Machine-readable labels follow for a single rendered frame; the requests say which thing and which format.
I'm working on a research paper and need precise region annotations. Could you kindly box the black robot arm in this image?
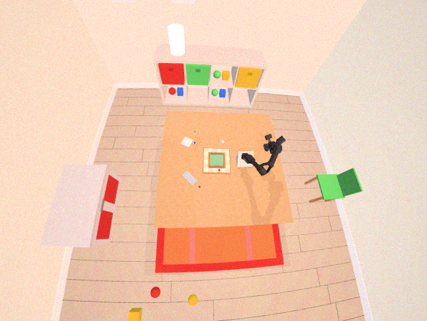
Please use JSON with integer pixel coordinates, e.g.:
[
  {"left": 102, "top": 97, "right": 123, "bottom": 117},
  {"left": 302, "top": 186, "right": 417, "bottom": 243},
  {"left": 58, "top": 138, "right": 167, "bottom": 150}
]
[{"left": 241, "top": 136, "right": 286, "bottom": 176}]

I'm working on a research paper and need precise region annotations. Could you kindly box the white flat square tile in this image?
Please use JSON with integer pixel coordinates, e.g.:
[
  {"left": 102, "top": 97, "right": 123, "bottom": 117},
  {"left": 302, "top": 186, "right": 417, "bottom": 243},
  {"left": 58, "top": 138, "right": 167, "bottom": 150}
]
[{"left": 180, "top": 137, "right": 193, "bottom": 147}]

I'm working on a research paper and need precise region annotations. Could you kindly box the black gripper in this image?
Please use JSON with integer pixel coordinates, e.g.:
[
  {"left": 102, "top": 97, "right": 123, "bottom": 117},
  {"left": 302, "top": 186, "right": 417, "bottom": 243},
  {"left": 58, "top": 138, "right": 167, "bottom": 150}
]
[{"left": 265, "top": 134, "right": 274, "bottom": 154}]

